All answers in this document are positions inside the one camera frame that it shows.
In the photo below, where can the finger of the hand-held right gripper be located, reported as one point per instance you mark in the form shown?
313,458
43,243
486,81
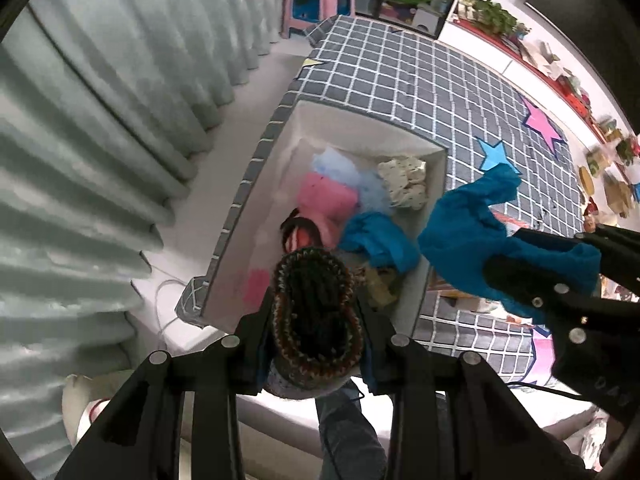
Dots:
615,255
530,285

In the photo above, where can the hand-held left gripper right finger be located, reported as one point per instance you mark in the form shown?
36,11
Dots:
385,340

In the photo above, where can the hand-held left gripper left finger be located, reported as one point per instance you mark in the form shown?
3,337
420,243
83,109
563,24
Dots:
250,350

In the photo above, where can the beige socks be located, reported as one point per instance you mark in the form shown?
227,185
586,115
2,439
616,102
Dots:
380,287

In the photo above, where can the pink sponge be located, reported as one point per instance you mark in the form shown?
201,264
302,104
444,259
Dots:
325,200
257,285

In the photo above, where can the red striped sock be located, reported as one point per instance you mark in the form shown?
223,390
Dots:
300,232

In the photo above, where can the light blue fluffy cloth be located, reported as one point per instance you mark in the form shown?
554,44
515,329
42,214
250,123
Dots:
345,170

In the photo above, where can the white storage box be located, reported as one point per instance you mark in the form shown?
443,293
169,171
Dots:
300,125

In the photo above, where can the floral tissue pack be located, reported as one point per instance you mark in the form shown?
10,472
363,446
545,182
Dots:
465,294

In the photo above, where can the gold lid jar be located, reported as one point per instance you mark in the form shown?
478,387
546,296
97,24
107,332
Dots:
586,180

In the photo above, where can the white pillow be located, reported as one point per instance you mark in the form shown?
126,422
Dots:
82,405

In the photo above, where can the grey checked star blanket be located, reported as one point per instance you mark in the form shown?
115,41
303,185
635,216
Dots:
400,85

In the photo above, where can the pale green curtain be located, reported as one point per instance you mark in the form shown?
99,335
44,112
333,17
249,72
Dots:
100,135

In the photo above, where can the pink plastic stool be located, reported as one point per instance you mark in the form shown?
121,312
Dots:
320,2

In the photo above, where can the red wall shelf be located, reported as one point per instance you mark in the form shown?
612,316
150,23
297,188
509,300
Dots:
550,75

